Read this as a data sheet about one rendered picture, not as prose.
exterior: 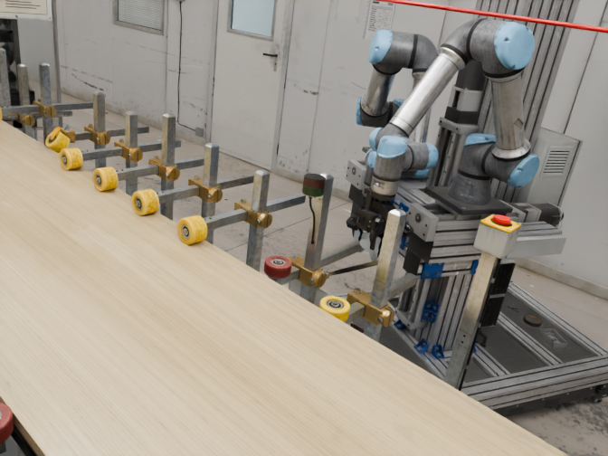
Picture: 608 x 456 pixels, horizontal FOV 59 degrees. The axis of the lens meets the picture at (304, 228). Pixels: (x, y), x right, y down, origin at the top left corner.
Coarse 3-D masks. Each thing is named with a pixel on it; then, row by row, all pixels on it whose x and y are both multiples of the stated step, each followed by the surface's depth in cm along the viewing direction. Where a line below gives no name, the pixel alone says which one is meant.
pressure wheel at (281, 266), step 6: (270, 258) 157; (276, 258) 158; (282, 258) 159; (264, 264) 156; (270, 264) 154; (276, 264) 155; (282, 264) 155; (288, 264) 155; (264, 270) 156; (270, 270) 154; (276, 270) 153; (282, 270) 153; (288, 270) 155; (270, 276) 154; (276, 276) 154; (282, 276) 154
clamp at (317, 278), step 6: (288, 258) 167; (300, 258) 168; (294, 264) 165; (300, 264) 164; (300, 270) 163; (306, 270) 162; (318, 270) 162; (300, 276) 164; (306, 276) 162; (312, 276) 161; (318, 276) 160; (324, 276) 162; (306, 282) 163; (312, 282) 160; (318, 282) 161; (324, 282) 163
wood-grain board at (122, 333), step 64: (0, 128) 239; (0, 192) 177; (64, 192) 184; (0, 256) 140; (64, 256) 145; (128, 256) 149; (192, 256) 154; (0, 320) 116; (64, 320) 119; (128, 320) 122; (192, 320) 125; (256, 320) 129; (320, 320) 132; (0, 384) 99; (64, 384) 102; (128, 384) 104; (192, 384) 106; (256, 384) 108; (320, 384) 111; (384, 384) 113; (64, 448) 88; (128, 448) 90; (192, 448) 92; (256, 448) 93; (320, 448) 95; (384, 448) 97; (448, 448) 99; (512, 448) 101
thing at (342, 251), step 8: (336, 248) 180; (344, 248) 181; (352, 248) 183; (360, 248) 187; (328, 256) 174; (336, 256) 177; (344, 256) 181; (320, 264) 171; (296, 272) 163; (280, 280) 158; (288, 280) 161
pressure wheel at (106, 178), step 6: (102, 168) 187; (108, 168) 188; (96, 174) 188; (102, 174) 185; (108, 174) 186; (114, 174) 188; (96, 180) 187; (102, 180) 185; (108, 180) 186; (114, 180) 188; (96, 186) 189; (102, 186) 186; (108, 186) 187; (114, 186) 189
